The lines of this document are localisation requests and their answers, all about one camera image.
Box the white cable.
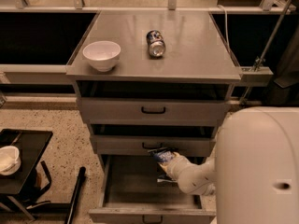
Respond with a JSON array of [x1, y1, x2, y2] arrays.
[[217, 4, 233, 56]]

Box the white cup on table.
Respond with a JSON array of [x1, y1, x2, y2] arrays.
[[0, 146, 21, 175]]

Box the grey metal drawer cabinet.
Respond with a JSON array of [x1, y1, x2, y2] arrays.
[[65, 9, 243, 224]]

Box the white ceramic bowl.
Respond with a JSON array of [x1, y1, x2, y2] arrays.
[[82, 41, 121, 72]]

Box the bottom grey open drawer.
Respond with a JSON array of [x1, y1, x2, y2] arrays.
[[89, 155, 216, 224]]

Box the blue silver soda can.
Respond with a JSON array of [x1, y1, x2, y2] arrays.
[[146, 30, 166, 58]]

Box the black floor pole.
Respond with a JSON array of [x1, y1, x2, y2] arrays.
[[64, 167, 86, 224]]

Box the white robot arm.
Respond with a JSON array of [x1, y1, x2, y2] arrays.
[[155, 107, 299, 224]]

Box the top grey drawer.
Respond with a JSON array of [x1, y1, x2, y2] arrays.
[[78, 98, 229, 127]]

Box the black office chair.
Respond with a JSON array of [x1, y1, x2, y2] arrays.
[[263, 27, 299, 106]]

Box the blue chip bag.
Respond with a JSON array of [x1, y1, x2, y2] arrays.
[[148, 147, 176, 183]]

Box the black side table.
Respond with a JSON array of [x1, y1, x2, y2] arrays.
[[0, 129, 53, 220]]

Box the middle grey drawer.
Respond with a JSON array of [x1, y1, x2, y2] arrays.
[[91, 135, 215, 157]]

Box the metal diagonal rod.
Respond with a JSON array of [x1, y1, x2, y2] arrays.
[[240, 0, 299, 105]]

